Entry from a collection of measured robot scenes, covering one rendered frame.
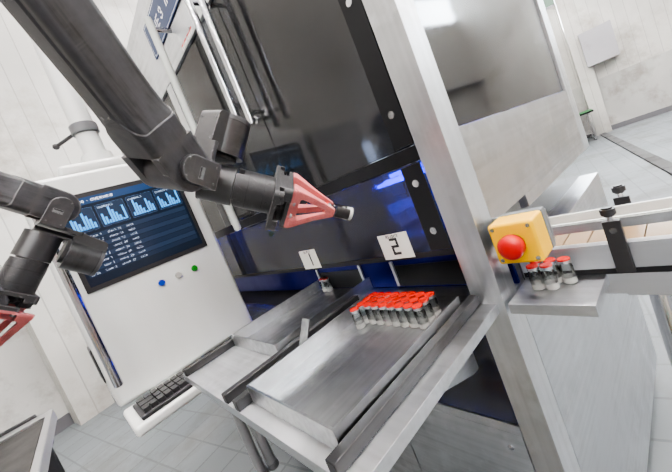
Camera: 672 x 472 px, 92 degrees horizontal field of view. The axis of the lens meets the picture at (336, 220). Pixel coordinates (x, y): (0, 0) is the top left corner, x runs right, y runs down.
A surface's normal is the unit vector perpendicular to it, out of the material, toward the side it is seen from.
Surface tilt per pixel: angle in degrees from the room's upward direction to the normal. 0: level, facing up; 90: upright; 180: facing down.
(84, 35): 116
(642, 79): 90
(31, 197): 101
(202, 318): 90
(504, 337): 90
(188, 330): 90
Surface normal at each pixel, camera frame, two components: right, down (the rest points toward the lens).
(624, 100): -0.52, 0.29
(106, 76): 0.87, 0.17
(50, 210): 0.74, -0.06
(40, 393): 0.77, -0.25
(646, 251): -0.69, 0.33
